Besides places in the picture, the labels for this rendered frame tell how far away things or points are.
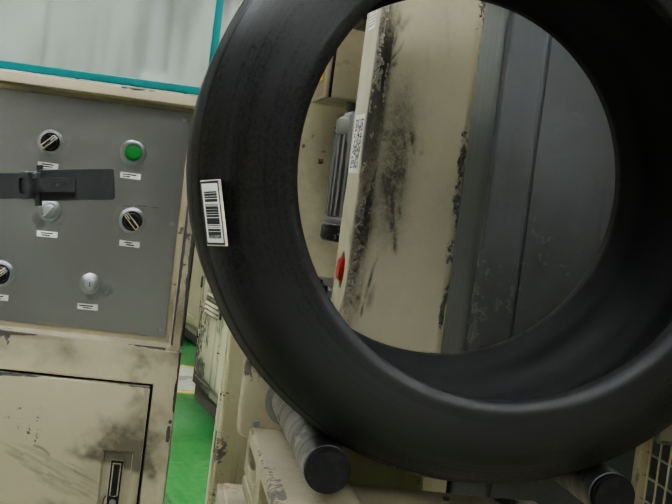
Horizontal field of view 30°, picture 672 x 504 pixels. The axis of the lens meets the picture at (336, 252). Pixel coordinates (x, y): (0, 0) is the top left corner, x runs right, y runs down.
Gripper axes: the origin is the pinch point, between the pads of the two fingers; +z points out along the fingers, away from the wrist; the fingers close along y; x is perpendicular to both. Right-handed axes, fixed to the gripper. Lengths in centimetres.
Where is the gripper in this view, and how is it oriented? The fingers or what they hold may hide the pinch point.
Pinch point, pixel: (77, 184)
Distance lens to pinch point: 124.4
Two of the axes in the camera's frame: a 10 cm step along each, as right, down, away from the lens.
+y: -1.4, -0.7, 9.9
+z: 9.9, -0.2, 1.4
